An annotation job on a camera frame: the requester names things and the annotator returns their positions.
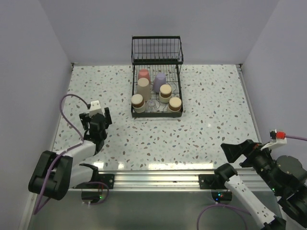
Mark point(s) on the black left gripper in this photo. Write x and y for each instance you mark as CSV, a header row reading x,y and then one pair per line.
x,y
85,119

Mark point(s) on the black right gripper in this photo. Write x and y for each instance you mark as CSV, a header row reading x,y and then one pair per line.
x,y
232,151

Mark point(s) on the steel cup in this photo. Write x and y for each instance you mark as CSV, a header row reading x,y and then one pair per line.
x,y
138,103
174,105
165,93

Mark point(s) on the clear glass cup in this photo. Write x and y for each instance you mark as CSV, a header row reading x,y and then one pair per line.
x,y
151,106

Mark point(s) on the beige plastic cup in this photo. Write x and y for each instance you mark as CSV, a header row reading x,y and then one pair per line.
x,y
143,88

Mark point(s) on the pink plastic cup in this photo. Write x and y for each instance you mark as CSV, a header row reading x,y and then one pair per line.
x,y
144,73

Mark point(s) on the lilac plastic cup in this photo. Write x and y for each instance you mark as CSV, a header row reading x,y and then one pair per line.
x,y
159,80

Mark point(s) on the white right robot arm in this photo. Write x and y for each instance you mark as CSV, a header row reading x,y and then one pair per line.
x,y
285,176

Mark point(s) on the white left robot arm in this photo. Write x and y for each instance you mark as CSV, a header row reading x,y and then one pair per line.
x,y
52,173

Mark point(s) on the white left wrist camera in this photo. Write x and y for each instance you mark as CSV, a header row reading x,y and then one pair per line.
x,y
95,108

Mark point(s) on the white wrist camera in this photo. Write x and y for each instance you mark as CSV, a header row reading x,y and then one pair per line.
x,y
95,108
278,139

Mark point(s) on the aluminium front mounting rail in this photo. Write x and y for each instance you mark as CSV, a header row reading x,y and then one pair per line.
x,y
181,180

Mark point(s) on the black right base bracket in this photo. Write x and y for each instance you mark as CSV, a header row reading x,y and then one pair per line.
x,y
212,181

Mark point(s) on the black base bracket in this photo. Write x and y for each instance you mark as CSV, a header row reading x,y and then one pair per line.
x,y
107,179
212,181

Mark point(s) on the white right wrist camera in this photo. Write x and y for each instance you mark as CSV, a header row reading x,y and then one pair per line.
x,y
278,139

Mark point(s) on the black left base bracket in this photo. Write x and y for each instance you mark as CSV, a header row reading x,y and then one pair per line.
x,y
107,179

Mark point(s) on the black wire dish rack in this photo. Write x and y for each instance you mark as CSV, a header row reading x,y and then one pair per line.
x,y
158,54

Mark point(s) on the aluminium corner rail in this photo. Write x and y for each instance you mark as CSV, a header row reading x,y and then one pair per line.
x,y
239,67

